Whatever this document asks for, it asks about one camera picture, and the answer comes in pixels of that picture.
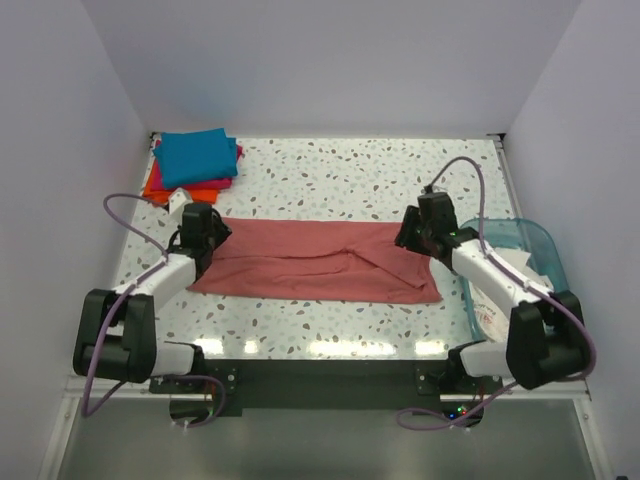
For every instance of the salmon pink t-shirt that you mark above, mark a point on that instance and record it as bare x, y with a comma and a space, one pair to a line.
318, 260

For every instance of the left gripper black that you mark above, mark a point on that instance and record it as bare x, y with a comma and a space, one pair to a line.
221, 229

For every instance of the white t-shirt in bin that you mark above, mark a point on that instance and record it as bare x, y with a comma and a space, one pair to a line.
493, 293

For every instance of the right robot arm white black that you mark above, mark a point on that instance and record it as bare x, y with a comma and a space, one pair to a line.
546, 337

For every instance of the blue folded t-shirt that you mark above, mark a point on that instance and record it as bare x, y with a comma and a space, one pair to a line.
193, 157

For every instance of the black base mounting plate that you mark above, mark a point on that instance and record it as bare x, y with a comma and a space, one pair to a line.
379, 384

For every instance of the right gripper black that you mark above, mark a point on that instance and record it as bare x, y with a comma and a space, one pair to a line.
404, 237

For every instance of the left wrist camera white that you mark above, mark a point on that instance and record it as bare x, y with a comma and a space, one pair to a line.
178, 200

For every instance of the magenta folded t-shirt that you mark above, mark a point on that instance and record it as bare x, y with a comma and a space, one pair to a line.
155, 182

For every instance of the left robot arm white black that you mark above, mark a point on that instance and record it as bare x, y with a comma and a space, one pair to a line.
116, 338

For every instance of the orange folded t-shirt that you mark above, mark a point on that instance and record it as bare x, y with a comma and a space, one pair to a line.
162, 197

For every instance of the teal transparent plastic bin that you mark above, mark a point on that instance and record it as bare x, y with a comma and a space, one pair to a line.
508, 233

